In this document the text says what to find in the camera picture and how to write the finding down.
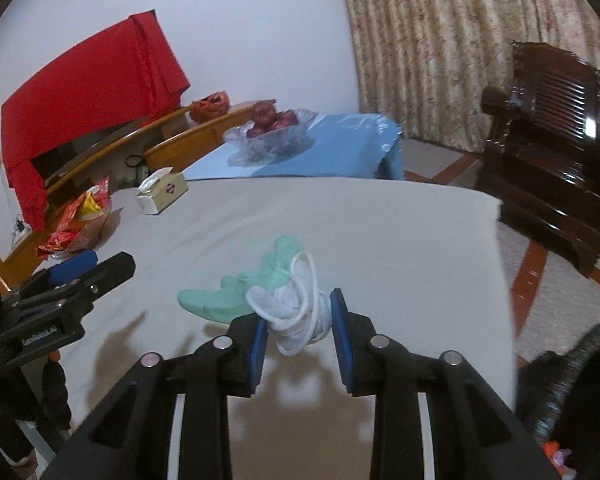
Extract orange plastic bag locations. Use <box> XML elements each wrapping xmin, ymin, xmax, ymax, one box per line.
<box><xmin>189</xmin><ymin>90</ymin><xmax>231</xmax><ymax>122</ymax></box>

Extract beige patterned curtain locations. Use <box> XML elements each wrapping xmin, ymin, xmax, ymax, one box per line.
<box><xmin>336</xmin><ymin>0</ymin><xmax>600</xmax><ymax>154</ymax></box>

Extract red snack packets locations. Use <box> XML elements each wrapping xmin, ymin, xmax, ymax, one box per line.
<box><xmin>36</xmin><ymin>177</ymin><xmax>112</xmax><ymax>257</ymax></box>

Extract black television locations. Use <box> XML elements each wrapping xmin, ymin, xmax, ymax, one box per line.
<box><xmin>30</xmin><ymin>120</ymin><xmax>146</xmax><ymax>186</ymax></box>

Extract white tissue box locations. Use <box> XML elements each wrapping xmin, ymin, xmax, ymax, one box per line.
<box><xmin>135</xmin><ymin>166</ymin><xmax>190</xmax><ymax>216</ymax></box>

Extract grey tablecloth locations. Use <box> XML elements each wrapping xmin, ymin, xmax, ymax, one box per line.
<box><xmin>44</xmin><ymin>175</ymin><xmax>519</xmax><ymax>480</ymax></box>

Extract black trash bin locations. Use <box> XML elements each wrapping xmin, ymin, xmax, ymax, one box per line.
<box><xmin>517</xmin><ymin>317</ymin><xmax>600</xmax><ymax>480</ymax></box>

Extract red cloth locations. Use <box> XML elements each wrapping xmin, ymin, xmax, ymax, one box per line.
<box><xmin>0</xmin><ymin>9</ymin><xmax>191</xmax><ymax>234</ymax></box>

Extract green rubber glove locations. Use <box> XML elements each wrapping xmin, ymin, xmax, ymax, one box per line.
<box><xmin>176</xmin><ymin>236</ymin><xmax>302</xmax><ymax>324</ymax></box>

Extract blue tablecloth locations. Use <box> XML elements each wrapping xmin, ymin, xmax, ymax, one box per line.
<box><xmin>182</xmin><ymin>112</ymin><xmax>406</xmax><ymax>181</ymax></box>

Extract red fruits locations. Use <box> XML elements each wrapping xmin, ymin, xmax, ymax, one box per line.
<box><xmin>246</xmin><ymin>100</ymin><xmax>300</xmax><ymax>139</ymax></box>

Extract person's left forearm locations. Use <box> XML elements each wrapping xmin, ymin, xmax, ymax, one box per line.
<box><xmin>0</xmin><ymin>392</ymin><xmax>37</xmax><ymax>469</ymax></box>

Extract dark wooden armchair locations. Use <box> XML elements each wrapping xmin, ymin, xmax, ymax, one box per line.
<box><xmin>475</xmin><ymin>41</ymin><xmax>600</xmax><ymax>279</ymax></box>

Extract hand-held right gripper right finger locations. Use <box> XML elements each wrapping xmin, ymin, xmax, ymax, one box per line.
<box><xmin>329</xmin><ymin>287</ymin><xmax>561</xmax><ymax>480</ymax></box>

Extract clear glass fruit bowl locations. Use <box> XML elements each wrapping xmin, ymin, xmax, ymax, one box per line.
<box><xmin>222</xmin><ymin>107</ymin><xmax>320</xmax><ymax>167</ymax></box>

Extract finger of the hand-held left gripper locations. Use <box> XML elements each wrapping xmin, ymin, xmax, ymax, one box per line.
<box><xmin>30</xmin><ymin>251</ymin><xmax>99</xmax><ymax>289</ymax></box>
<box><xmin>16</xmin><ymin>252</ymin><xmax>137</xmax><ymax>314</ymax></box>

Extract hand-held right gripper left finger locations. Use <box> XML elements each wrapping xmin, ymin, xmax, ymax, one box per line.
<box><xmin>40</xmin><ymin>310</ymin><xmax>270</xmax><ymax>480</ymax></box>

